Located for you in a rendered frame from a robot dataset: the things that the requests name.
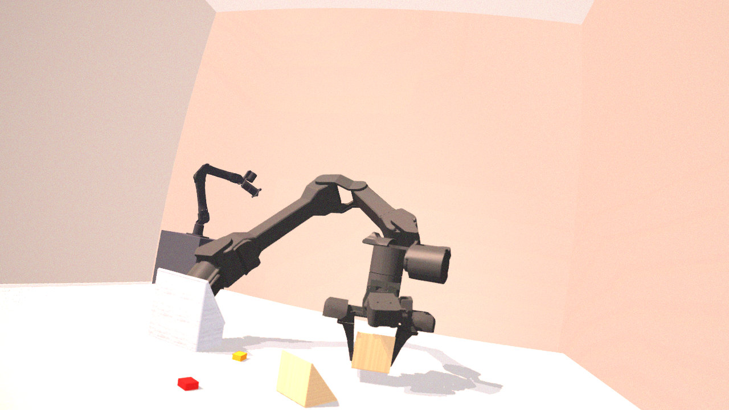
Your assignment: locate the orange block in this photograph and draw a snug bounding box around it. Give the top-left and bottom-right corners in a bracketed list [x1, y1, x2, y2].
[232, 351, 247, 362]

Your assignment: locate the red block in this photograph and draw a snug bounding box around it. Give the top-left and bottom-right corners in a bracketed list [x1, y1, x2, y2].
[177, 377, 199, 391]

